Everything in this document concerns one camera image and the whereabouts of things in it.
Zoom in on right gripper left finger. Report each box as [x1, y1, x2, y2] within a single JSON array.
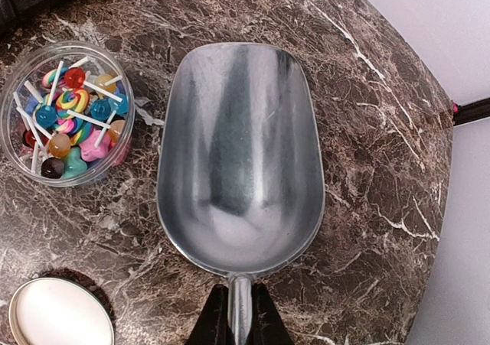
[[185, 284, 234, 345]]

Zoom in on white jar lid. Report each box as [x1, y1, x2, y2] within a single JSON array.
[[8, 277, 115, 344]]

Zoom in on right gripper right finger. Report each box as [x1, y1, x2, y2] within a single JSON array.
[[247, 283, 294, 345]]

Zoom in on right black frame post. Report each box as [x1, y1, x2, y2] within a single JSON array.
[[452, 98, 490, 126]]

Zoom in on metal scoop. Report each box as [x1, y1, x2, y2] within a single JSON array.
[[156, 42, 325, 344]]

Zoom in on candies inside glass jar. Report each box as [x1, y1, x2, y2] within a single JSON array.
[[13, 57, 129, 180]]

